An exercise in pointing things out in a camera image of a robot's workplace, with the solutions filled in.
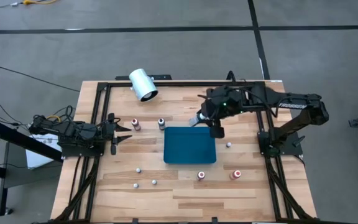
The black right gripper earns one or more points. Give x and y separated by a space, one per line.
219 105

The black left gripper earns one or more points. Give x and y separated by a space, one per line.
112 140

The red food coloring bottle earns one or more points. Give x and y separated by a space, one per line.
136 125

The black food coloring bottle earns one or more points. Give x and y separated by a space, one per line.
162 124

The pink food coloring bottle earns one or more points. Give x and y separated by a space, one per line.
201 175

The orange food coloring bottle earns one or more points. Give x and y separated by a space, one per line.
235 175

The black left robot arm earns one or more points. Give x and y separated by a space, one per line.
73 132

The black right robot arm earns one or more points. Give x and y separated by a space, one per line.
294 104

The blue plastic bin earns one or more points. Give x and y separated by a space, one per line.
190 144

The white cylindrical lamp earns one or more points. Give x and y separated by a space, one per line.
141 82

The black flat bar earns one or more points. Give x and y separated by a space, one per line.
163 76

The white box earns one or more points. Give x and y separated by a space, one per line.
39 155

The black metal beam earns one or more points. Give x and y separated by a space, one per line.
17 138

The white plug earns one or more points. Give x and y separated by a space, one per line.
14 4

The black aluminium table frame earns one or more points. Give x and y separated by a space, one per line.
182 83

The black metal post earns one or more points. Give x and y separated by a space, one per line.
2 193

